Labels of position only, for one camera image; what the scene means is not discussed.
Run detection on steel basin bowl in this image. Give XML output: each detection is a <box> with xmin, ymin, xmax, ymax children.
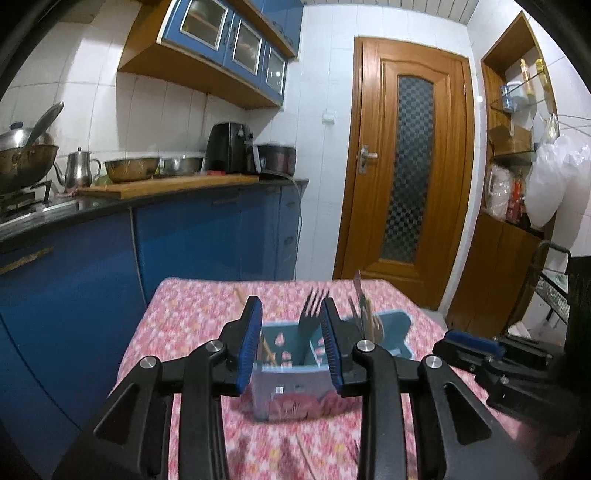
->
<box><xmin>104</xmin><ymin>157</ymin><xmax>160</xmax><ymax>183</ymax></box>

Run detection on blue utensil holder box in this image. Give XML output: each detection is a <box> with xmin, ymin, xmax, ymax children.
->
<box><xmin>248</xmin><ymin>309</ymin><xmax>413</xmax><ymax>423</ymax></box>

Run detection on wooden chopstick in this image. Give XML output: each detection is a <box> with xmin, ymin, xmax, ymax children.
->
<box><xmin>235</xmin><ymin>287</ymin><xmax>246</xmax><ymax>306</ymax></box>
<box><xmin>259</xmin><ymin>335</ymin><xmax>277</xmax><ymax>366</ymax></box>

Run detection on black wire rack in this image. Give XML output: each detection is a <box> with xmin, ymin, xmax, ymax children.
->
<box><xmin>503</xmin><ymin>240</ymin><xmax>590</xmax><ymax>355</ymax></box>

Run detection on wooden fork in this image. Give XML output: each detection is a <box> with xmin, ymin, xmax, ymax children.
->
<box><xmin>360</xmin><ymin>298</ymin><xmax>385</xmax><ymax>344</ymax></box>

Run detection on blue kitchen cabinets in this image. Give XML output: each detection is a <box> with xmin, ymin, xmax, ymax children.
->
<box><xmin>1</xmin><ymin>180</ymin><xmax>307</xmax><ymax>478</ymax></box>

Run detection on steel table knife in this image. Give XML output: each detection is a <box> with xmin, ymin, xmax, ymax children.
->
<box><xmin>353</xmin><ymin>271</ymin><xmax>367</xmax><ymax>337</ymax></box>

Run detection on blue upper wall cabinet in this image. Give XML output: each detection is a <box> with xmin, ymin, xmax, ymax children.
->
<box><xmin>118</xmin><ymin>0</ymin><xmax>304</xmax><ymax>110</ymax></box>

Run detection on wooden cutting board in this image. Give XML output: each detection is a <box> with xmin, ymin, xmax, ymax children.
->
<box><xmin>76</xmin><ymin>175</ymin><xmax>259</xmax><ymax>200</ymax></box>

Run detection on large steel fork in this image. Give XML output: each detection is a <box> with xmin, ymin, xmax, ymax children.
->
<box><xmin>293</xmin><ymin>288</ymin><xmax>329</xmax><ymax>365</ymax></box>

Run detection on wooden shelf unit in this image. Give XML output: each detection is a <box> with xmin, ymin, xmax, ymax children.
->
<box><xmin>447</xmin><ymin>13</ymin><xmax>557</xmax><ymax>338</ymax></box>

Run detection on white plastic bag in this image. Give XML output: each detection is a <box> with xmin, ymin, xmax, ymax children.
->
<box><xmin>525</xmin><ymin>133</ymin><xmax>590</xmax><ymax>227</ymax></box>

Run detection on pink floral tablecloth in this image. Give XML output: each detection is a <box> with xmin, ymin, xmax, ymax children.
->
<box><xmin>117</xmin><ymin>278</ymin><xmax>558</xmax><ymax>479</ymax></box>

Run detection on black air fryer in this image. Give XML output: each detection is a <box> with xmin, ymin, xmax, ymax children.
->
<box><xmin>204</xmin><ymin>122</ymin><xmax>256</xmax><ymax>175</ymax></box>

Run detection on wooden door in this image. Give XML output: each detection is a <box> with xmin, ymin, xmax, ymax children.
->
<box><xmin>334</xmin><ymin>37</ymin><xmax>475</xmax><ymax>310</ymax></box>

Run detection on steel kettle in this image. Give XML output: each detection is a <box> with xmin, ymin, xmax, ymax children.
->
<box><xmin>53</xmin><ymin>148</ymin><xmax>102</xmax><ymax>193</ymax></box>

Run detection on black rice cooker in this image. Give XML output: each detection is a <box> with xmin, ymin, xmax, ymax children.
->
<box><xmin>253</xmin><ymin>144</ymin><xmax>297</xmax><ymax>177</ymax></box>

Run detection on wok with lid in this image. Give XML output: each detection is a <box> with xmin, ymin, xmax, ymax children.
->
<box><xmin>1</xmin><ymin>102</ymin><xmax>64</xmax><ymax>195</ymax></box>

